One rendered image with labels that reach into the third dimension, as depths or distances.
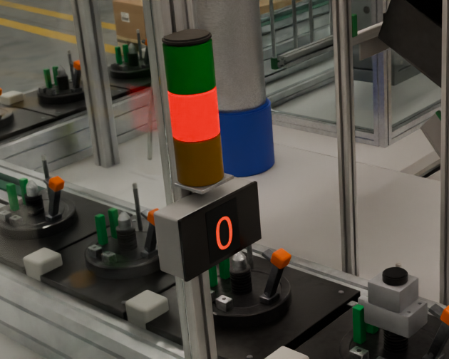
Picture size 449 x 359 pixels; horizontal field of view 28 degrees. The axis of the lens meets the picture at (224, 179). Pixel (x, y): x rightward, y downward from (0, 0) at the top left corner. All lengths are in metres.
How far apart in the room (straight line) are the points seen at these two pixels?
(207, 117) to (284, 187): 1.03
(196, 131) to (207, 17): 1.02
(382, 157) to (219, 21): 0.49
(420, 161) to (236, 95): 0.45
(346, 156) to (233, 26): 0.66
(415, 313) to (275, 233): 0.68
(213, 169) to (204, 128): 0.05
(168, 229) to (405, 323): 0.32
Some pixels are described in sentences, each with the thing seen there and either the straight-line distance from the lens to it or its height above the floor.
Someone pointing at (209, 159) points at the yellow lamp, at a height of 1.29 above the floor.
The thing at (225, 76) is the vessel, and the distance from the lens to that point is 1.93.
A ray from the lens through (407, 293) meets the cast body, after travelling 1.09.
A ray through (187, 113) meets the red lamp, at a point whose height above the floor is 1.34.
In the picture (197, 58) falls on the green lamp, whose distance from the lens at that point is 0.89.
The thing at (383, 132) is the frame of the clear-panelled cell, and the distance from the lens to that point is 2.11.
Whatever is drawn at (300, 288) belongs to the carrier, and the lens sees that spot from 1.31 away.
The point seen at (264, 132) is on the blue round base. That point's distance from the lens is 1.99.
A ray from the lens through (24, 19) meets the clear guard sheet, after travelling 0.82.
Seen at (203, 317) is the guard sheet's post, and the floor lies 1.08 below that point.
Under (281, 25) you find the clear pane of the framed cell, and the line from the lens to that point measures 2.23.
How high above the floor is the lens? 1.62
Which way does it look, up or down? 22 degrees down
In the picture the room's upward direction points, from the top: 5 degrees counter-clockwise
